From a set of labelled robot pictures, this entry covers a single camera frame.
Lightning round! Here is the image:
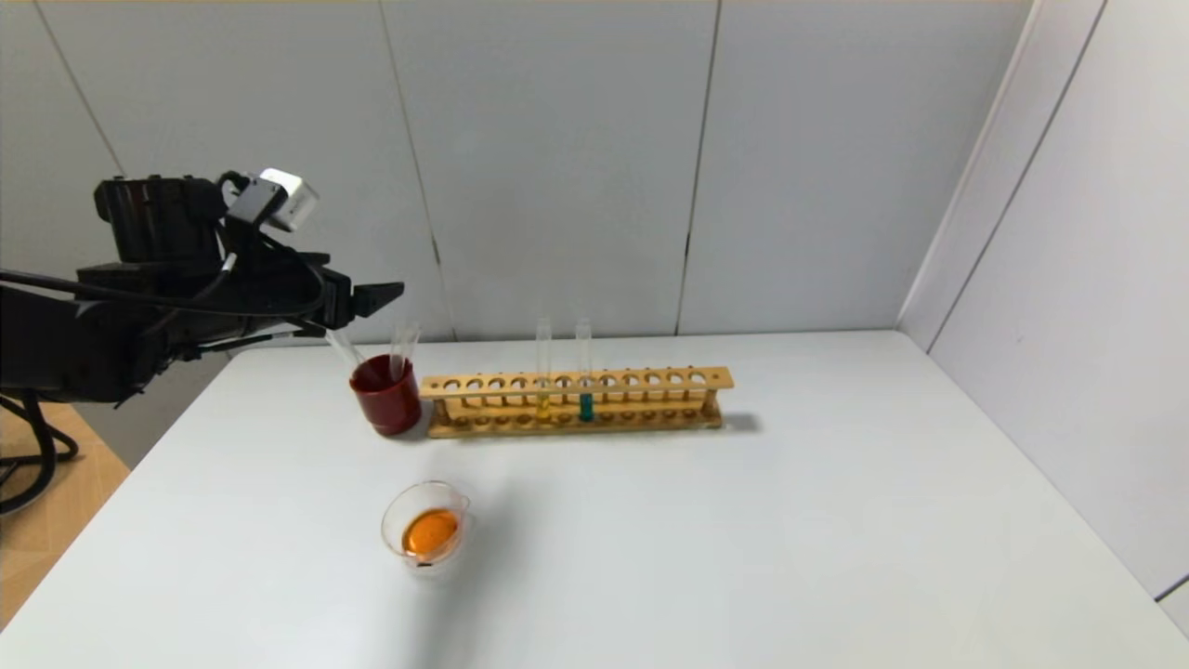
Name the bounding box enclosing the black metal stand leg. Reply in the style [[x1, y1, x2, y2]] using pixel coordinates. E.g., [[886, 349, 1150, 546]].
[[0, 423, 80, 484]]

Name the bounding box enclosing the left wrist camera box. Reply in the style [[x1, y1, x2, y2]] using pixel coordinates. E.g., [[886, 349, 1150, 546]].
[[225, 168, 320, 234]]

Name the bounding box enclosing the black camera cable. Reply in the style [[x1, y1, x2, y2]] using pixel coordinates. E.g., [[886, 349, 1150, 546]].
[[139, 172, 331, 363]]

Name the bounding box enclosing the wooden test tube rack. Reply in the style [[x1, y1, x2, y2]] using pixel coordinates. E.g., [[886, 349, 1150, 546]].
[[420, 366, 735, 439]]

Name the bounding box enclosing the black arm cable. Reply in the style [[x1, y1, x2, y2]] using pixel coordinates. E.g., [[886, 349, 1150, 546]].
[[0, 390, 59, 515]]

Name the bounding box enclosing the dark red cylindrical cup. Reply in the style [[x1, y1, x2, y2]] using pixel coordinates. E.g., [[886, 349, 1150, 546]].
[[350, 354, 425, 437]]

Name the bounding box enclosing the clear glass beaker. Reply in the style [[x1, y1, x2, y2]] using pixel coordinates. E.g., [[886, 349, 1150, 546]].
[[381, 479, 486, 579]]

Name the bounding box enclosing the test tube with blue pigment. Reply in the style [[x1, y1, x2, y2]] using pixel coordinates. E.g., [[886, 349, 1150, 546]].
[[575, 318, 595, 424]]

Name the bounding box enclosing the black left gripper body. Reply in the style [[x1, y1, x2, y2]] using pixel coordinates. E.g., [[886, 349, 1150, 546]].
[[242, 246, 353, 330]]

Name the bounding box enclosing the test tube with yellow pigment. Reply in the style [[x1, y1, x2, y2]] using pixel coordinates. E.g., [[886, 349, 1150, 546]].
[[325, 325, 367, 369], [535, 318, 555, 426]]

